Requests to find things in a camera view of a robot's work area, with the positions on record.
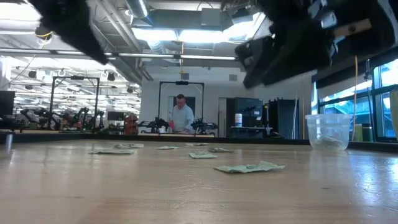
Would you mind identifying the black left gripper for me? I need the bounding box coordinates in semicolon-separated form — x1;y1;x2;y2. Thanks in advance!
29;0;109;65

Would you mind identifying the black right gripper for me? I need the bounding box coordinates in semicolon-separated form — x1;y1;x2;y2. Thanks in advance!
234;0;343;90

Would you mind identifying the black cabinet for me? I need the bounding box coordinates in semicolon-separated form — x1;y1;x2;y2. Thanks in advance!
226;96;265;138
267;98;300;140

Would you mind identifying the grey ceiling unit box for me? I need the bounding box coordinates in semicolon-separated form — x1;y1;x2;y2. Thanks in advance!
200;7;223;27

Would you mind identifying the black monitor screen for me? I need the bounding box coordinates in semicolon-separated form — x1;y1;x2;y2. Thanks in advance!
0;90;16;116
107;111;126;121

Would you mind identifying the clear round plastic container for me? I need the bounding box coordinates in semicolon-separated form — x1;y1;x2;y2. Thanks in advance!
304;113;354;152

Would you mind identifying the long ceiling tube light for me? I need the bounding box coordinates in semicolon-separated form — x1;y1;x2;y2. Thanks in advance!
118;52;237;62

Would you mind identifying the red background object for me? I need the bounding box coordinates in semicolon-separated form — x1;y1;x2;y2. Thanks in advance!
124;114;139;135

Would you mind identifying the person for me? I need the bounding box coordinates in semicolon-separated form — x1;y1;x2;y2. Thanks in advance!
169;93;196;134

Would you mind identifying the background black gantry frame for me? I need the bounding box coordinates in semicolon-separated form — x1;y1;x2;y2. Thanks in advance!
157;80;205;134
49;75;101;131

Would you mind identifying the silver ceiling air duct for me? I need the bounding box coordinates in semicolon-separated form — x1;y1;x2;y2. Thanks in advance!
124;0;150;19

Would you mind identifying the dark window frame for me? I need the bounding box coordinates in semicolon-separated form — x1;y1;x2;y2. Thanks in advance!
312;46;398;144

